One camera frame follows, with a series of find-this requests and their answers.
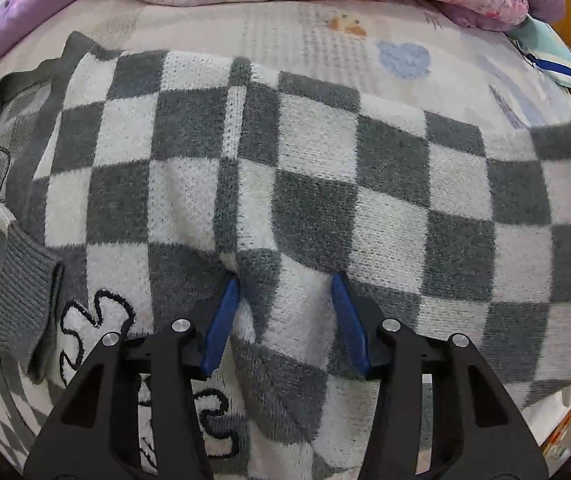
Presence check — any grey white checkered cardigan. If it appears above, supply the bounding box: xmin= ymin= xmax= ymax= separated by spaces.
xmin=0 ymin=33 xmax=571 ymax=479

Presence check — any striped light blue pillow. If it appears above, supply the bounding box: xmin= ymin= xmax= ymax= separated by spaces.
xmin=507 ymin=16 xmax=571 ymax=89

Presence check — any patterned white bed sheet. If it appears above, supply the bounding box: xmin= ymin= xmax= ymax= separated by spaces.
xmin=0 ymin=0 xmax=571 ymax=461

